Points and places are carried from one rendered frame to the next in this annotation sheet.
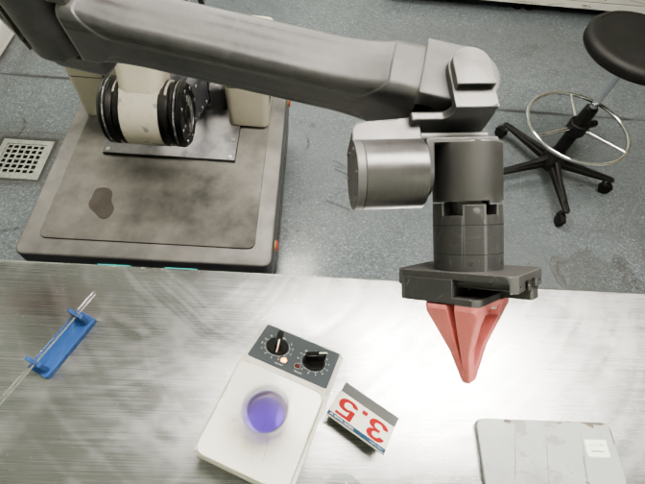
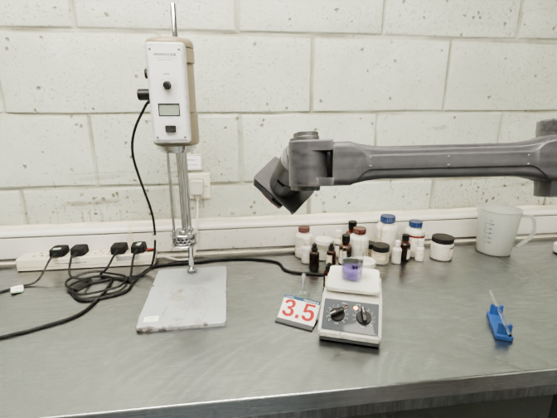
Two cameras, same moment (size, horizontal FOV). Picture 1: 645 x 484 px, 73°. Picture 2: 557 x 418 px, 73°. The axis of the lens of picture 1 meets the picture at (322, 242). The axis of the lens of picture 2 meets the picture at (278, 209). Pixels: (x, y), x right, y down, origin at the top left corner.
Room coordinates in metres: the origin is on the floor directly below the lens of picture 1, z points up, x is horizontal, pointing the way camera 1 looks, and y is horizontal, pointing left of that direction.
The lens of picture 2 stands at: (0.88, -0.16, 1.24)
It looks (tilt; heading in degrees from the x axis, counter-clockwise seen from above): 16 degrees down; 178
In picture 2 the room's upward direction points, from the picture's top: straight up
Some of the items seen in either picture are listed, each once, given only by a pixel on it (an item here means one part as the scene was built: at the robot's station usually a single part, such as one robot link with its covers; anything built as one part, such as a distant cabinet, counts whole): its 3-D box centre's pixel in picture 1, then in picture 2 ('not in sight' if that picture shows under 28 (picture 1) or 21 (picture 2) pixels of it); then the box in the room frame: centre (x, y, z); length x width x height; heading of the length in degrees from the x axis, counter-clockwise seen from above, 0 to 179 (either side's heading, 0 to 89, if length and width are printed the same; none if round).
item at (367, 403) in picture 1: (363, 416); (297, 311); (0.12, -0.09, 0.77); 0.09 x 0.06 x 0.04; 63
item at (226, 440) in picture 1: (261, 422); (353, 279); (0.08, 0.04, 0.83); 0.12 x 0.12 x 0.01; 75
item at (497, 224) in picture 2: not in sight; (501, 230); (-0.26, 0.61, 0.82); 0.18 x 0.13 x 0.15; 44
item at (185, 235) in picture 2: not in sight; (181, 196); (-0.01, -0.37, 1.02); 0.07 x 0.07 x 0.25
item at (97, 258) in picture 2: not in sight; (89, 258); (-0.20, -0.71, 0.77); 0.40 x 0.06 x 0.04; 96
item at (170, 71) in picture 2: not in sight; (171, 96); (0.01, -0.37, 1.25); 0.15 x 0.11 x 0.24; 6
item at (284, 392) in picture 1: (268, 411); (351, 264); (0.09, 0.03, 0.87); 0.06 x 0.05 x 0.08; 131
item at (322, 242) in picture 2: not in sight; (323, 248); (-0.23, 0.02, 0.78); 0.06 x 0.06 x 0.07
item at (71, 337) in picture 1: (59, 340); (500, 320); (0.16, 0.36, 0.77); 0.10 x 0.03 x 0.04; 160
